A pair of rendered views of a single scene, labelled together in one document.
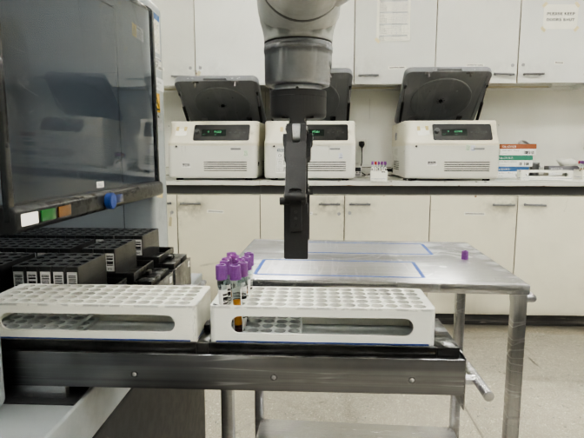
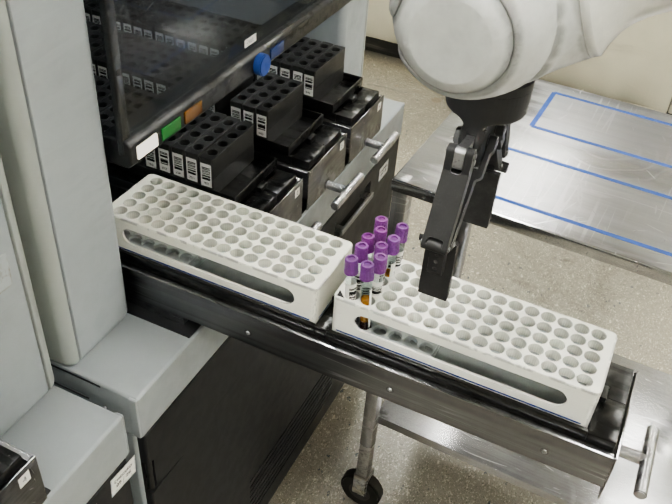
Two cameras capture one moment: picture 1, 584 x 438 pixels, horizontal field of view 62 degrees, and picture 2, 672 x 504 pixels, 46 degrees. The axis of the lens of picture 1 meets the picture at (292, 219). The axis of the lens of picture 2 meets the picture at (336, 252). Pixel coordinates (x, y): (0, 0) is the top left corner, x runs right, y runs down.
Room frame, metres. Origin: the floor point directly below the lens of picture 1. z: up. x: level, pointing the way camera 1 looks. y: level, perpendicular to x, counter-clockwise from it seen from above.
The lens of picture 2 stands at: (0.02, -0.11, 1.45)
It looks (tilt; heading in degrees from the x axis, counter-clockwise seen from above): 39 degrees down; 20
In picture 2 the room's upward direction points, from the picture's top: 5 degrees clockwise
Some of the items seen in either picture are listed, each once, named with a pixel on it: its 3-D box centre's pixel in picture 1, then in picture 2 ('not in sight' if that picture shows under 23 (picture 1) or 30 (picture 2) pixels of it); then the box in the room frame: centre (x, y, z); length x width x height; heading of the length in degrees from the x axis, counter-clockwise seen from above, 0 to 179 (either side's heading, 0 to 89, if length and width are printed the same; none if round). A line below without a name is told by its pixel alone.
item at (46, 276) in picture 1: (63, 275); (201, 148); (0.84, 0.40, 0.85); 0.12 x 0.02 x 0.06; 177
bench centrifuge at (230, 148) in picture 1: (222, 129); not in sight; (3.30, 0.46, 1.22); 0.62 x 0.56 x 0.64; 175
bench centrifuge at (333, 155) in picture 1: (310, 125); not in sight; (3.27, -0.12, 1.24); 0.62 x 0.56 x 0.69; 178
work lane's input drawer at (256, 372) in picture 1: (227, 352); (355, 327); (0.68, 0.09, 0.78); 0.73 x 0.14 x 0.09; 87
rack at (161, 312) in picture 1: (102, 314); (227, 246); (0.68, 0.27, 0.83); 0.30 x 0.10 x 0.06; 87
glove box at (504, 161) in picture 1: (511, 161); not in sight; (3.36, -1.49, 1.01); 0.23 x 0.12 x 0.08; 87
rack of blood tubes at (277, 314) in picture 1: (321, 317); (469, 334); (0.67, -0.04, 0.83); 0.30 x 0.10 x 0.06; 87
